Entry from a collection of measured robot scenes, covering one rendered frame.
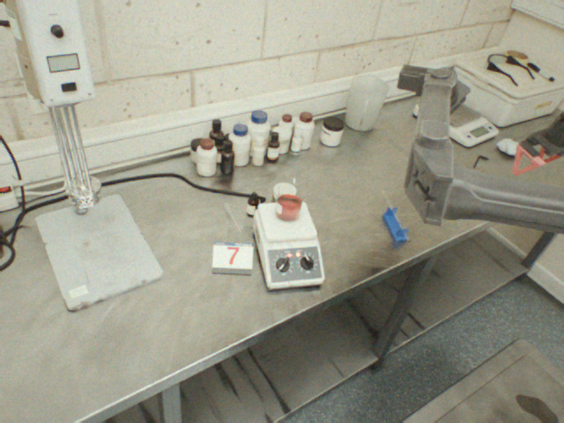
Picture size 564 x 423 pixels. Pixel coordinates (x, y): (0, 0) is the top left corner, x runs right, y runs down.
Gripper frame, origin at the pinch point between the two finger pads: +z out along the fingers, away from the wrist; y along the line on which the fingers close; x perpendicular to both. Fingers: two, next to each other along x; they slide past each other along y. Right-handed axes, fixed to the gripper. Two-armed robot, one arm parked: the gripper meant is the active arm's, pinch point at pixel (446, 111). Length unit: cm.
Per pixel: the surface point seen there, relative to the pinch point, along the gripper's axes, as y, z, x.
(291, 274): 54, -27, 9
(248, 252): 58, -27, -2
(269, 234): 51, -29, 0
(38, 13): 44, -81, -27
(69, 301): 86, -51, -13
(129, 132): 61, -30, -49
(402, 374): 69, 64, 41
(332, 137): 24.1, 12.0, -24.1
